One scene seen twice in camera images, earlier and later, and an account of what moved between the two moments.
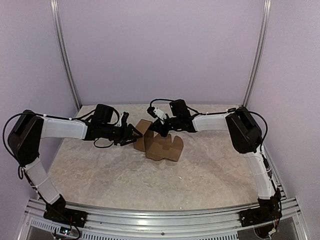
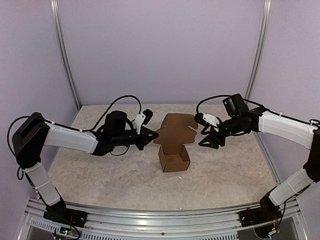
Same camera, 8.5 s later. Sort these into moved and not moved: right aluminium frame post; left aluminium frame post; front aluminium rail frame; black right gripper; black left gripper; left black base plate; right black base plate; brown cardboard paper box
Moved: black left gripper; black right gripper; brown cardboard paper box
Not moved: right aluminium frame post; left aluminium frame post; left black base plate; front aluminium rail frame; right black base plate
